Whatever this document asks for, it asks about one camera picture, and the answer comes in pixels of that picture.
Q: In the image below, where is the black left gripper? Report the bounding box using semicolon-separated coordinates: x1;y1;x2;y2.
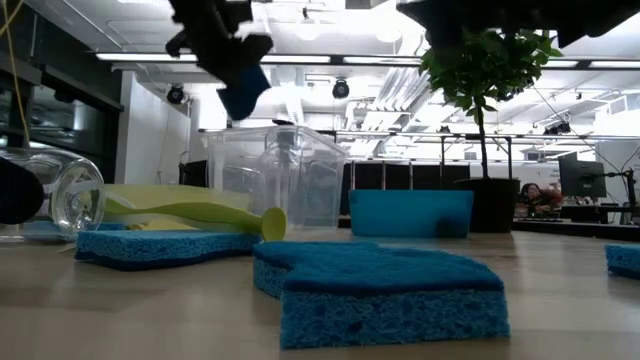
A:
166;29;255;94

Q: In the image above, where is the yellow plastic bin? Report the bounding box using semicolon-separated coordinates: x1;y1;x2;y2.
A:
102;183;251;232

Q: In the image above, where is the green dish brush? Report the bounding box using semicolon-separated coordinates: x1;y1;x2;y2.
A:
103;196;289;243

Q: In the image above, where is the clear plastic bin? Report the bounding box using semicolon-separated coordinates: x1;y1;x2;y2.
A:
206;124;350;232

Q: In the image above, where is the teal plastic bin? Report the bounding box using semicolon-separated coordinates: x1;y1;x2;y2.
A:
348;188;475;239

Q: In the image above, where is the dark blue sponge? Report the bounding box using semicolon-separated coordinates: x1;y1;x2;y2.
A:
252;241;512;350

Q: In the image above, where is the black monitor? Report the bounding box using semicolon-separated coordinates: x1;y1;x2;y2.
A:
178;159;210;189
557;151;608;200

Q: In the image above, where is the long ceiling light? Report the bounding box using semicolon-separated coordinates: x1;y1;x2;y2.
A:
94;52;640;70

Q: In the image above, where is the black cabinet row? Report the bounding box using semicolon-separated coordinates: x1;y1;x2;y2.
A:
339;159;481;217

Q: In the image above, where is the green potted plant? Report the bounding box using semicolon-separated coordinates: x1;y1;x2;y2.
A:
418;27;564;235

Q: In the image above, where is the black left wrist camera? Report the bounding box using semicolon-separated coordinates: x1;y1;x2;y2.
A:
234;32;275;66

